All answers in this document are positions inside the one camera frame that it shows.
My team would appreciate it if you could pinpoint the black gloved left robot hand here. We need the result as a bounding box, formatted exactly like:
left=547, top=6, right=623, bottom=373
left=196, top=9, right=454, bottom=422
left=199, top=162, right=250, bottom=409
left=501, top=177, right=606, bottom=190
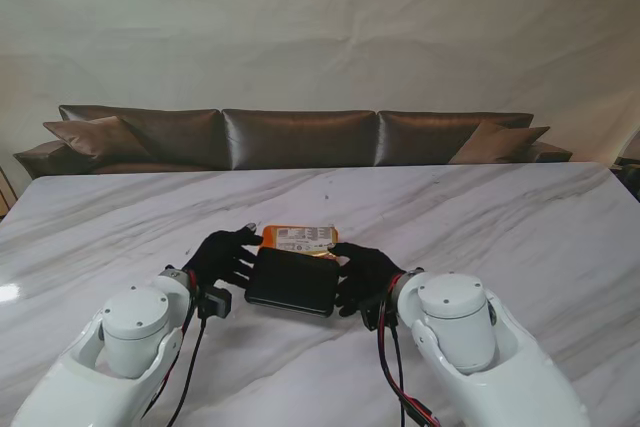
left=182, top=223, right=264, bottom=291

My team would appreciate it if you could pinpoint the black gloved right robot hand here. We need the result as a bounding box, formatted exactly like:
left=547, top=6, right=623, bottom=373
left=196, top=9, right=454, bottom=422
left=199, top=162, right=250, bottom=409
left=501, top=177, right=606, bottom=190
left=327, top=242, right=405, bottom=318

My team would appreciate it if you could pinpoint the orange plastic tissue box cover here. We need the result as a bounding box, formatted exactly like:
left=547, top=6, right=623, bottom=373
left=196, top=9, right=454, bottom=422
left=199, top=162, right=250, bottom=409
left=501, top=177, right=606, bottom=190
left=260, top=224, right=341, bottom=268

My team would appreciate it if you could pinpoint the gold tissue pack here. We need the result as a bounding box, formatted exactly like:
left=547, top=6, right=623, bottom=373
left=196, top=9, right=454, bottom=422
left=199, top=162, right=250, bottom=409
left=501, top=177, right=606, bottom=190
left=272, top=225, right=341, bottom=259

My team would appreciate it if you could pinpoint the black tissue box base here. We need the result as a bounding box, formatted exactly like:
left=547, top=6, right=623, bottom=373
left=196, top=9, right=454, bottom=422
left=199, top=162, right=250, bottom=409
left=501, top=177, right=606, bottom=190
left=244, top=246, right=341, bottom=319

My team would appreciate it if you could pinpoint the brown leather sofa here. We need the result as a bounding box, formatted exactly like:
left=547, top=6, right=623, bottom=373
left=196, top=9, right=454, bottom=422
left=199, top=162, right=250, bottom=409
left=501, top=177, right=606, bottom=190
left=13, top=104, right=574, bottom=180

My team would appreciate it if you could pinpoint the brown throw pillow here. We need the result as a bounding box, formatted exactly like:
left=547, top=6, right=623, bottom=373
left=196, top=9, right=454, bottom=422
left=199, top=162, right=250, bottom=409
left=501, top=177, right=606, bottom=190
left=42, top=115, right=151, bottom=163
left=448, top=120, right=551, bottom=165

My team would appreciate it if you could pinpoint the wooden background furniture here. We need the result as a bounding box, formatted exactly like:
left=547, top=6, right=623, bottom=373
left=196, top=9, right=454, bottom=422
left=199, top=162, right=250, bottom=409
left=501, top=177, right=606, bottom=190
left=0, top=164, right=16, bottom=214

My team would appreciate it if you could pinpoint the dark background equipment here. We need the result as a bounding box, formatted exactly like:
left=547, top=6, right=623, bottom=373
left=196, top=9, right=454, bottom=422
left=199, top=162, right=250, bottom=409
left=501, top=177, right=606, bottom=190
left=612, top=129, right=640, bottom=198

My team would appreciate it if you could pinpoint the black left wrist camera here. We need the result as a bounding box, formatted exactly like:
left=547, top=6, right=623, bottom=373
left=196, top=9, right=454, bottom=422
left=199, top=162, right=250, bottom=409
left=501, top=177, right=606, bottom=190
left=198, top=284, right=234, bottom=320

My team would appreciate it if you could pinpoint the red black right arm cable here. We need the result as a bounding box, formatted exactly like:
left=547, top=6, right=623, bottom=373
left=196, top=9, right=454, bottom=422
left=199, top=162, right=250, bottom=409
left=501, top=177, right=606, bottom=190
left=374, top=276, right=444, bottom=427

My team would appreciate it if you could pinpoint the red black arm cable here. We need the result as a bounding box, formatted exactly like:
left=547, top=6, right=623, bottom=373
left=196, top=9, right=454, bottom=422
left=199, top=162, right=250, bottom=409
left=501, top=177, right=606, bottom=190
left=144, top=271, right=209, bottom=427
left=374, top=276, right=444, bottom=427

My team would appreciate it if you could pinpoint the red black left arm cable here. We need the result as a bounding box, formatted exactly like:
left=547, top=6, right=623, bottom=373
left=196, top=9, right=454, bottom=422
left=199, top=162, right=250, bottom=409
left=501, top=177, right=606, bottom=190
left=144, top=271, right=209, bottom=427

